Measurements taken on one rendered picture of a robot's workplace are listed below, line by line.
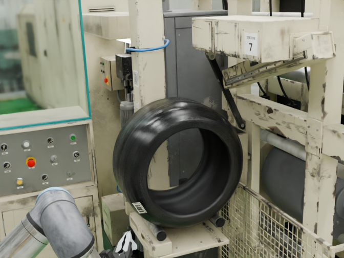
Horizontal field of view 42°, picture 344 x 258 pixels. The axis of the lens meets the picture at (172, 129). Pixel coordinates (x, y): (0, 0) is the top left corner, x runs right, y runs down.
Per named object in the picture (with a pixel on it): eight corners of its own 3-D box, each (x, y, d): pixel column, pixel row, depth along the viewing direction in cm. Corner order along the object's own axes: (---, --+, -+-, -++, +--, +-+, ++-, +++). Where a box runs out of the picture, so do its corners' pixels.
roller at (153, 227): (133, 209, 221) (133, 200, 220) (142, 207, 222) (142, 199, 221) (157, 242, 189) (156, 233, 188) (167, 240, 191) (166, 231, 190)
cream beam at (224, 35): (190, 49, 212) (190, 17, 208) (237, 45, 220) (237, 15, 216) (259, 64, 157) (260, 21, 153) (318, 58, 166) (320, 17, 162)
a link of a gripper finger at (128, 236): (136, 236, 178) (130, 258, 173) (127, 230, 175) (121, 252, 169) (142, 236, 176) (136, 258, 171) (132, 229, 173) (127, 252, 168)
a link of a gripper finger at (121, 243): (130, 237, 180) (124, 259, 175) (121, 231, 177) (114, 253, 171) (136, 236, 178) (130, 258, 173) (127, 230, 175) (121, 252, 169)
